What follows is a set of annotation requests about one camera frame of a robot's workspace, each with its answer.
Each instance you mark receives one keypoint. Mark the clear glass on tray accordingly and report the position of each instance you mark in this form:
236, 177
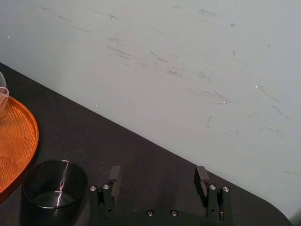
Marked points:
2, 99

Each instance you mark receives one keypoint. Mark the black table cloth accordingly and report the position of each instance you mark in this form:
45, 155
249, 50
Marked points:
131, 169

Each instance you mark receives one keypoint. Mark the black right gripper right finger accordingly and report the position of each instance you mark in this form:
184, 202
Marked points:
208, 188

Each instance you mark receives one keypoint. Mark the dark smoked drinking glass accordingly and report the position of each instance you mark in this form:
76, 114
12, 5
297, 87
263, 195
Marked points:
53, 194

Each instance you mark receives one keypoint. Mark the round orange ribbed tray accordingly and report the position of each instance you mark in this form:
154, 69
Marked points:
15, 143

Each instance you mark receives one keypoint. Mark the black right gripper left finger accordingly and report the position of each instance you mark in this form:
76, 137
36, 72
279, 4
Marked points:
110, 191

